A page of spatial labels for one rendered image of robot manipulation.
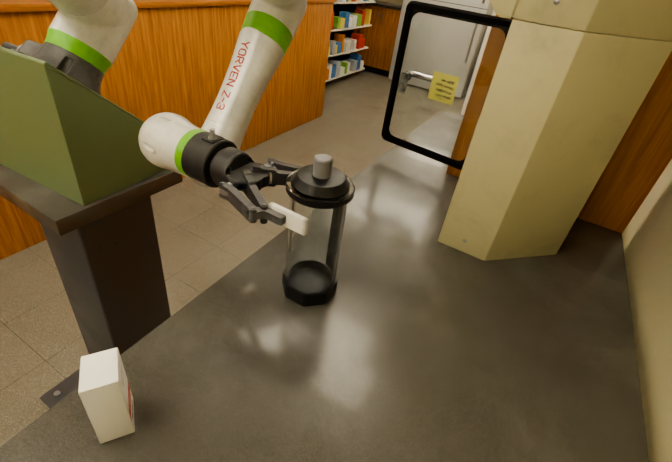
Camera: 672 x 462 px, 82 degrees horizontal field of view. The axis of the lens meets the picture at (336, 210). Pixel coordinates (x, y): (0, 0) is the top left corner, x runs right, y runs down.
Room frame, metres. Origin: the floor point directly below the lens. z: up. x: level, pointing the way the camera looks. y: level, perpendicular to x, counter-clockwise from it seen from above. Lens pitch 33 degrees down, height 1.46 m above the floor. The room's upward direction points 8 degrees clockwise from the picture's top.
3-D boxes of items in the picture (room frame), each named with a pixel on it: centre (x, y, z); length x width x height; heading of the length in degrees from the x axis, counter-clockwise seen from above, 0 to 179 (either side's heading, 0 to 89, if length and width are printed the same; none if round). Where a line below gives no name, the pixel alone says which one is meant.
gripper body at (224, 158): (0.59, 0.17, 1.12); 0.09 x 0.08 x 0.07; 64
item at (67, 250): (0.82, 0.64, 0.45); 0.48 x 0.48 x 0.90; 64
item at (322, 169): (0.52, 0.03, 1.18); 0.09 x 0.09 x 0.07
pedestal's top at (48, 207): (0.82, 0.64, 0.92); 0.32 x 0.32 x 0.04; 64
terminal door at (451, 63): (1.10, -0.24, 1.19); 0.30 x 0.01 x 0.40; 57
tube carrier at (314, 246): (0.52, 0.03, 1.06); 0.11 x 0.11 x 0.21
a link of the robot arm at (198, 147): (0.63, 0.24, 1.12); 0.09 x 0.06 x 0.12; 154
